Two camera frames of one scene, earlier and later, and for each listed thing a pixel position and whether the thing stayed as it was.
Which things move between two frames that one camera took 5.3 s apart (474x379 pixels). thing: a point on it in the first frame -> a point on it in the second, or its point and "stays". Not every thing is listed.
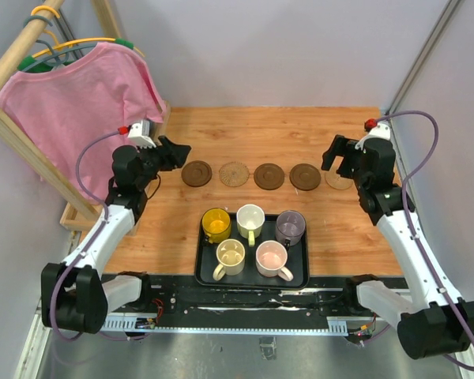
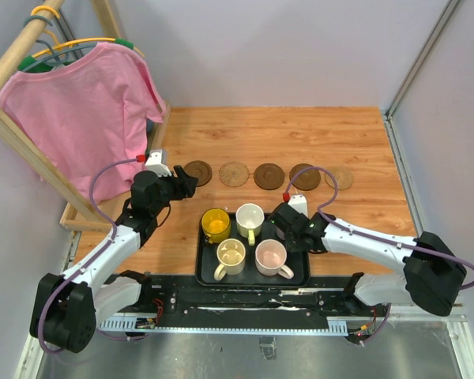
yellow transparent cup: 217,224 stays
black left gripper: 174,155 -> 185,186
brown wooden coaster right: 305,177 stays
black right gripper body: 345,148 -> 291,244
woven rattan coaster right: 336,181 stays
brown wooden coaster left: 197,173 stays
